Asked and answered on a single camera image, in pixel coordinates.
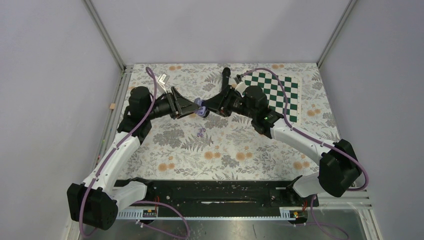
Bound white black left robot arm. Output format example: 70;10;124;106
66;86;207;230

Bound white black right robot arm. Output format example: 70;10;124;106
195;85;362;206

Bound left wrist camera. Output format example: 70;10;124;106
156;73;170;94

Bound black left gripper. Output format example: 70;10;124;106
145;87;202;120

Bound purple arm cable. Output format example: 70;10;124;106
236;67;370;239
79;66;190;239

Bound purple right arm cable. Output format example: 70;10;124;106
236;67;370;239

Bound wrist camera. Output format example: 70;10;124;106
156;73;170;94
234;74;247;95

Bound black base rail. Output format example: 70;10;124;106
134;177;320;219

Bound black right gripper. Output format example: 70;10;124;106
201;84;256;119

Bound purple clip earbuds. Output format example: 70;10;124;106
197;128;206;138

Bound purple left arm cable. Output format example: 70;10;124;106
79;66;190;239

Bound floral tablecloth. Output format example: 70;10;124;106
118;63;340;180

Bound black microphone orange end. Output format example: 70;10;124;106
221;67;231;90

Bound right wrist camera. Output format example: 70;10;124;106
234;74;247;95

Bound green white chessboard mat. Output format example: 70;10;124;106
242;70;302;124

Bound silver computer mouse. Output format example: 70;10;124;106
194;97;210;118

